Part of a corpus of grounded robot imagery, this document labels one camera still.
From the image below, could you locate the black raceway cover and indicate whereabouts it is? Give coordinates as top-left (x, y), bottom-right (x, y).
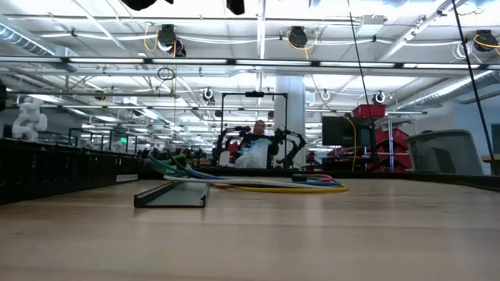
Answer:
top-left (133, 180), bottom-right (211, 209)

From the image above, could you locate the metal wire shelf rack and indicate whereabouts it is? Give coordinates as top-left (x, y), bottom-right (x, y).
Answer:
top-left (384, 111), bottom-right (429, 173)

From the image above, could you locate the black ceiling cable reel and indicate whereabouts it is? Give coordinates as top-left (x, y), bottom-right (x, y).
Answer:
top-left (473, 29), bottom-right (500, 53)
top-left (156, 23), bottom-right (188, 59)
top-left (287, 25), bottom-right (309, 50)

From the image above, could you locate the long ceiling light strip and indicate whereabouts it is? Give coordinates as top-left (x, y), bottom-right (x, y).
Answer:
top-left (0, 56), bottom-right (500, 71)

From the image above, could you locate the black gantry frame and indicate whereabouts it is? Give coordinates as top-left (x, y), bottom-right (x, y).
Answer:
top-left (220, 90), bottom-right (289, 149)

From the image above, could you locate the yellow hanging cord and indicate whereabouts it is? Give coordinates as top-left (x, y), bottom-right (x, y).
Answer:
top-left (310, 73), bottom-right (359, 173)

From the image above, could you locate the silver ventilation duct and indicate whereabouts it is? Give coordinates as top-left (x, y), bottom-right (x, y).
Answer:
top-left (0, 21), bottom-right (79, 73)
top-left (392, 69), bottom-right (500, 113)

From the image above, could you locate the white plastic bag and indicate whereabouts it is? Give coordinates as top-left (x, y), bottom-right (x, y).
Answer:
top-left (234, 137), bottom-right (273, 169)

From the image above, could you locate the black slotted cable raceway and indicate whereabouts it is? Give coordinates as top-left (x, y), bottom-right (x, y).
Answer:
top-left (0, 137), bottom-right (142, 206)

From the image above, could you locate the white pillar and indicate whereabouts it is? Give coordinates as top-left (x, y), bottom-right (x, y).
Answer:
top-left (273, 74), bottom-right (307, 149)

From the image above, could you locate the black cable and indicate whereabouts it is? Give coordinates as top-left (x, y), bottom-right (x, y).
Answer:
top-left (166, 151), bottom-right (188, 176)

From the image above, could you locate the red storage bin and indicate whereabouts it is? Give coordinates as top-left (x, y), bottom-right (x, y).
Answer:
top-left (373, 127), bottom-right (414, 173)
top-left (352, 103), bottom-right (388, 119)

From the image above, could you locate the black monitor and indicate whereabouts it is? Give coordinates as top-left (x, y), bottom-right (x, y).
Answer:
top-left (321, 115), bottom-right (377, 148)

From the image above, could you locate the person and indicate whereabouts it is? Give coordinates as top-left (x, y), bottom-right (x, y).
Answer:
top-left (234, 119), bottom-right (280, 169)

